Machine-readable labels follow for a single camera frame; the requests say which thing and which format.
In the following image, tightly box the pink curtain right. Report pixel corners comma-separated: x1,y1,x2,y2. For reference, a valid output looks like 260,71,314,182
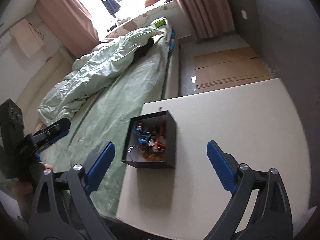
176,0,235,41

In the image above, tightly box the white wall socket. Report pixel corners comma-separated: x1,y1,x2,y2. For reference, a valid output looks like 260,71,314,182
241,10,248,20

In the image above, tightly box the pink curtain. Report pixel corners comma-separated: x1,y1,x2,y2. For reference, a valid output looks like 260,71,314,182
34,0,100,58
176,0,235,41

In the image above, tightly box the light green duvet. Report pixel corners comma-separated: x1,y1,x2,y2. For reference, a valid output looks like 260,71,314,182
37,22,172,126

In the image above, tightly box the pink curtain left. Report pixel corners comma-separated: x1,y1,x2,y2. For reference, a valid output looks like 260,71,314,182
34,0,100,58

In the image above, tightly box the black jewelry box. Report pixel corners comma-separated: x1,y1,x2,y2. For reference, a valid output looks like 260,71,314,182
121,110,177,168

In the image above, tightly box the green bed sheet bed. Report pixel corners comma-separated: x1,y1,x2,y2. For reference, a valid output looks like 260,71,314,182
41,27,175,218

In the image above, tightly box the blue bead bracelet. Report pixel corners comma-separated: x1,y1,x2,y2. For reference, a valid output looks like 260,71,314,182
133,121,151,145

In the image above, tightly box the black garment on bed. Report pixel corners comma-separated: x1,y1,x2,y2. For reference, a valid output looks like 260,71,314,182
132,37,154,62

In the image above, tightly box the left hand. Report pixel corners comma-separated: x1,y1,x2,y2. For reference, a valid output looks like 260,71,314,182
11,162,54,196

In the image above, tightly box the brown rudraksha bead bracelet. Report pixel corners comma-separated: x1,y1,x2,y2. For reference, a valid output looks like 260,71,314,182
141,147,167,163

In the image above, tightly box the green box on bed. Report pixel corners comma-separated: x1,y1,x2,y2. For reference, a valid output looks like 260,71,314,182
151,18,166,28

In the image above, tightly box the flattened cardboard sheet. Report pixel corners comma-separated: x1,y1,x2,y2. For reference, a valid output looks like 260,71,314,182
194,47,273,93

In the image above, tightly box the floral pillow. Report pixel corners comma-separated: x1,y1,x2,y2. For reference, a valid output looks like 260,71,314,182
104,0,178,40

